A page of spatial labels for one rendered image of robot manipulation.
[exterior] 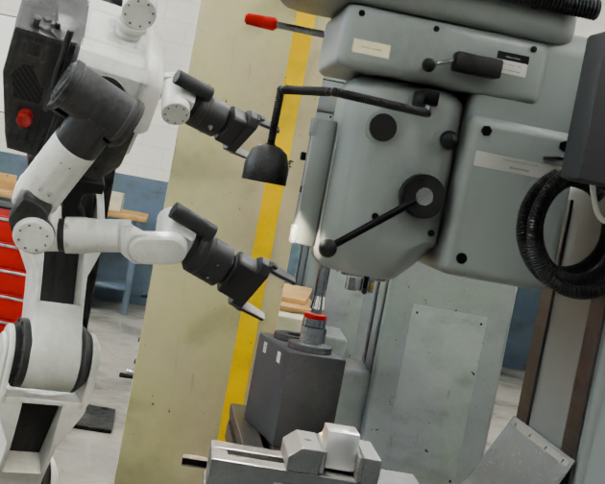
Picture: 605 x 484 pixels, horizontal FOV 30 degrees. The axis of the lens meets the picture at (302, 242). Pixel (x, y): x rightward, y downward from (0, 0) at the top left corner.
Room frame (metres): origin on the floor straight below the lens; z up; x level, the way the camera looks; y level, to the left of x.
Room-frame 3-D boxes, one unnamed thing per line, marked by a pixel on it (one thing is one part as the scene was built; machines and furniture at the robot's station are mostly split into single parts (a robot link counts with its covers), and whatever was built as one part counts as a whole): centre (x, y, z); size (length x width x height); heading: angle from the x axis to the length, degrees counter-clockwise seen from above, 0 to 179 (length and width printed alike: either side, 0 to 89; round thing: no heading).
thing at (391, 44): (1.91, -0.15, 1.68); 0.34 x 0.24 x 0.10; 98
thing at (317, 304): (2.27, -0.05, 1.24); 0.03 x 0.03 x 0.11
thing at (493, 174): (1.93, -0.30, 1.47); 0.24 x 0.19 x 0.26; 8
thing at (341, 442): (1.82, -0.12, 1.03); 0.06 x 0.05 x 0.06; 5
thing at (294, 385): (2.31, -0.04, 1.03); 0.22 x 0.12 x 0.20; 19
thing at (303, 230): (1.89, 0.00, 1.45); 0.04 x 0.04 x 0.21; 8
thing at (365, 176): (1.91, -0.11, 1.47); 0.21 x 0.19 x 0.32; 8
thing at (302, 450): (1.81, -0.06, 1.02); 0.12 x 0.06 x 0.04; 5
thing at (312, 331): (2.27, -0.05, 1.15); 0.05 x 0.05 x 0.05
